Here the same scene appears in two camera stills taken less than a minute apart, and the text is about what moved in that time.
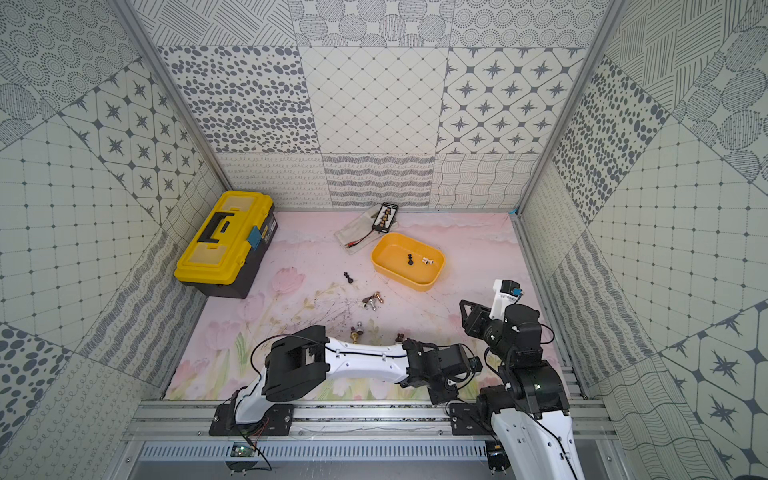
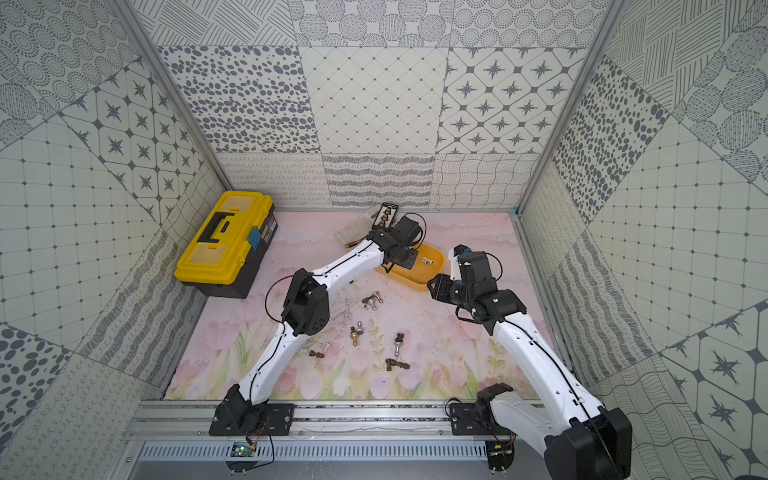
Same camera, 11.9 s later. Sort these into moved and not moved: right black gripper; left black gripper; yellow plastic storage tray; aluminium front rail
Moved: right black gripper; left black gripper
Not moved: aluminium front rail; yellow plastic storage tray
